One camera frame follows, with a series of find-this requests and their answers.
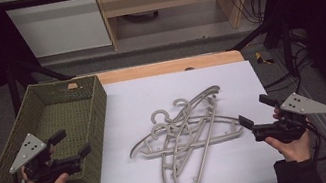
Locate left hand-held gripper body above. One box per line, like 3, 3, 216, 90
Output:
3, 124, 85, 183

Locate grey plastic clothes hanger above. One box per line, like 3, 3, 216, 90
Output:
148, 84, 238, 183
123, 94, 249, 163
147, 116, 201, 183

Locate white cabinet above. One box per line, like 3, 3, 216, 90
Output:
0, 0, 113, 64

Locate black metal stand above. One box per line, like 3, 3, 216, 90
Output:
225, 10, 300, 88
4, 50, 80, 116

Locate wooden table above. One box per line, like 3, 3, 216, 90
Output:
73, 47, 245, 92

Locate person's right hand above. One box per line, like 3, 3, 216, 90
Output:
259, 102, 316, 168

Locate green woven basket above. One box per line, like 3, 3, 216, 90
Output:
0, 72, 123, 183

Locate yellow black small object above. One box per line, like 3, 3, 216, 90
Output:
254, 49, 276, 68

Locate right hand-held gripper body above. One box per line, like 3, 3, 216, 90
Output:
246, 86, 326, 150

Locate black floor cables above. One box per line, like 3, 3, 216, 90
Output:
255, 26, 321, 102

